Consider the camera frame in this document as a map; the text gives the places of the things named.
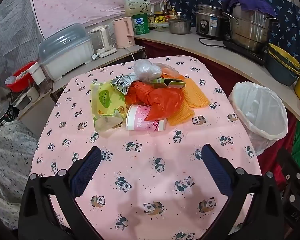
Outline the grey patterned sheet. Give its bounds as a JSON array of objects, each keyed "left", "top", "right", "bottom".
[{"left": 0, "top": 0, "right": 43, "bottom": 85}]

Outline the yellow and blue basin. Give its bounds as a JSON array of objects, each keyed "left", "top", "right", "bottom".
[
  {"left": 267, "top": 49, "right": 300, "bottom": 75},
  {"left": 267, "top": 43, "right": 300, "bottom": 70},
  {"left": 265, "top": 52, "right": 300, "bottom": 87}
]

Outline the green tin can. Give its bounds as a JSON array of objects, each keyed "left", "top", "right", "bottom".
[{"left": 132, "top": 13, "right": 150, "bottom": 35}]

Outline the pink dotted curtain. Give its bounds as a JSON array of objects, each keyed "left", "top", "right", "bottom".
[{"left": 29, "top": 0, "right": 168, "bottom": 27}]

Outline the silver foil wrapper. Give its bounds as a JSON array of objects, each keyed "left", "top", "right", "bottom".
[{"left": 112, "top": 72, "right": 140, "bottom": 95}]

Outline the translucent plastic wrapper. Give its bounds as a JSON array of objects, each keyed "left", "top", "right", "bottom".
[{"left": 94, "top": 110, "right": 123, "bottom": 132}]

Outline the pink electric kettle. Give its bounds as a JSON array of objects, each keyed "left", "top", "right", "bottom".
[{"left": 112, "top": 17, "right": 135, "bottom": 49}]

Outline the dark metal pot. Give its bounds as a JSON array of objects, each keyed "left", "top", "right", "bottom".
[{"left": 0, "top": 100, "right": 18, "bottom": 127}]

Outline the black induction cooktop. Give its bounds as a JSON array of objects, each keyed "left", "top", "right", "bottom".
[{"left": 222, "top": 40, "right": 268, "bottom": 67}]

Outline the pink panda print tablecloth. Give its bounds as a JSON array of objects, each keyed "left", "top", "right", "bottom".
[{"left": 30, "top": 55, "right": 263, "bottom": 240}]

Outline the clear plastic bag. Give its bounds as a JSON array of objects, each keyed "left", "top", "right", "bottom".
[{"left": 133, "top": 59, "right": 163, "bottom": 82}]

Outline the white carton with plant print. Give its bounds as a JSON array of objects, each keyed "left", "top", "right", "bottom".
[{"left": 122, "top": 0, "right": 152, "bottom": 18}]

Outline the yellow green wet wipes packet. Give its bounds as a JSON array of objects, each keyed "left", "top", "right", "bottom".
[{"left": 90, "top": 81, "right": 128, "bottom": 117}]

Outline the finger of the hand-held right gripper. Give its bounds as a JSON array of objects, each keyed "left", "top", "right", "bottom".
[{"left": 277, "top": 148, "right": 300, "bottom": 183}]

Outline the steel rice cooker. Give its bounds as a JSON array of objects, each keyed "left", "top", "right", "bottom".
[{"left": 195, "top": 4, "right": 232, "bottom": 39}]

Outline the white lidded jar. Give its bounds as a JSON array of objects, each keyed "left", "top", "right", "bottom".
[{"left": 29, "top": 62, "right": 52, "bottom": 93}]

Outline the white kettle cable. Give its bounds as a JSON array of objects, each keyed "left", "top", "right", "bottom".
[{"left": 125, "top": 46, "right": 136, "bottom": 61}]

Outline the dark sauce bottle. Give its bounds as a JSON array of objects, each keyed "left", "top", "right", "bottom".
[{"left": 162, "top": 1, "right": 170, "bottom": 22}]

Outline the speckled grey cloth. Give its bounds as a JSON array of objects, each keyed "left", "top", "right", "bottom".
[{"left": 0, "top": 121, "right": 44, "bottom": 230}]

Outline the purple towel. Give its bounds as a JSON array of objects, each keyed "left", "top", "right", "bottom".
[{"left": 220, "top": 0, "right": 277, "bottom": 18}]

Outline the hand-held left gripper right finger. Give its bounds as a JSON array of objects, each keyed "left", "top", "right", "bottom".
[{"left": 201, "top": 144, "right": 284, "bottom": 240}]

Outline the large steel steamer pot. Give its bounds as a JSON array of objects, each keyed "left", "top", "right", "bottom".
[{"left": 222, "top": 4, "right": 280, "bottom": 53}]

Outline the orange foam fruit net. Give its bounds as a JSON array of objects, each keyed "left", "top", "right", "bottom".
[{"left": 184, "top": 78, "right": 211, "bottom": 108}]

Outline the glass kettle with white handle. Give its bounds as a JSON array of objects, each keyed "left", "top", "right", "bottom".
[{"left": 89, "top": 25, "right": 118, "bottom": 58}]

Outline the black power cable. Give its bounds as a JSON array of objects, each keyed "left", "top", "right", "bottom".
[{"left": 199, "top": 37, "right": 225, "bottom": 47}]

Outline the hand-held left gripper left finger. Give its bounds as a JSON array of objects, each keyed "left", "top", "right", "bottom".
[{"left": 19, "top": 146, "right": 103, "bottom": 240}]

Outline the pink paper cup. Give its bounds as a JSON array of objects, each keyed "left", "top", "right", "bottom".
[{"left": 126, "top": 104, "right": 167, "bottom": 132}]

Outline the clear food container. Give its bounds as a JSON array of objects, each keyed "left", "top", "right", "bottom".
[{"left": 154, "top": 22, "right": 170, "bottom": 32}]

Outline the small steel pot with lid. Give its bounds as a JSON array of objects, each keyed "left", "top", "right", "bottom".
[{"left": 168, "top": 17, "right": 192, "bottom": 35}]

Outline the orange plastic bag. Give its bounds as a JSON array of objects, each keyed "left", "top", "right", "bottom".
[{"left": 125, "top": 81, "right": 185, "bottom": 121}]

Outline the white waste bin with liner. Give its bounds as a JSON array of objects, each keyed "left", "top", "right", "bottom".
[{"left": 227, "top": 81, "right": 289, "bottom": 155}]

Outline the yellow sponge cloth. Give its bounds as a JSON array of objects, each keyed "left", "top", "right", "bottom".
[{"left": 167, "top": 101, "right": 195, "bottom": 127}]

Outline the small green carton box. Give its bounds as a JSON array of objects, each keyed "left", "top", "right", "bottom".
[{"left": 151, "top": 78, "right": 186, "bottom": 89}]

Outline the yellow label jar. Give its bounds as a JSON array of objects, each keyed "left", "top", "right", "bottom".
[{"left": 154, "top": 12, "right": 166, "bottom": 25}]

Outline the light wooden counter board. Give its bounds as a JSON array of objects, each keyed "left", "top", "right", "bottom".
[{"left": 134, "top": 29, "right": 300, "bottom": 130}]

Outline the white dish box clear lid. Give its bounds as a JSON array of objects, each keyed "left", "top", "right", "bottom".
[{"left": 38, "top": 23, "right": 94, "bottom": 82}]

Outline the orange translucent wrapper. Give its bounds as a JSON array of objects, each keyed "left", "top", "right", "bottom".
[{"left": 161, "top": 64, "right": 182, "bottom": 78}]

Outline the red plastic bowl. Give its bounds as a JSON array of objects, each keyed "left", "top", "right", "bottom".
[{"left": 5, "top": 60, "right": 38, "bottom": 92}]

